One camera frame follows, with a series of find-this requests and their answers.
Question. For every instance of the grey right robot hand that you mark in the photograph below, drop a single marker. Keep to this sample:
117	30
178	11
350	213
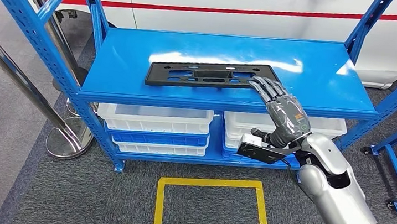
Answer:
288	117

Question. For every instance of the black plastic plate bracket part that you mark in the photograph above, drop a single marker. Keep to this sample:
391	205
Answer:
158	77

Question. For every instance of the large white plastic bin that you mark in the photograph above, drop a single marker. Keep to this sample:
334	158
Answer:
153	125
241	121

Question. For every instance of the chrome stanchion post, black base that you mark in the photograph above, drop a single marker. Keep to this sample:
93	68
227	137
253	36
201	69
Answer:
54	33

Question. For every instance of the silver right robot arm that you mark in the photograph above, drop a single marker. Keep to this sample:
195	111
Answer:
339	207

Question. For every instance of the chrome round stanchion base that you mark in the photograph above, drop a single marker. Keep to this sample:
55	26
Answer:
70	107

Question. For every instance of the blue metal shelf rack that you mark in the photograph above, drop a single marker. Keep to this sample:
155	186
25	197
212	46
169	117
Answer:
316	75

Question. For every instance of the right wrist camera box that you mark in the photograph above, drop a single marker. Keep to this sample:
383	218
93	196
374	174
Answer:
250	140

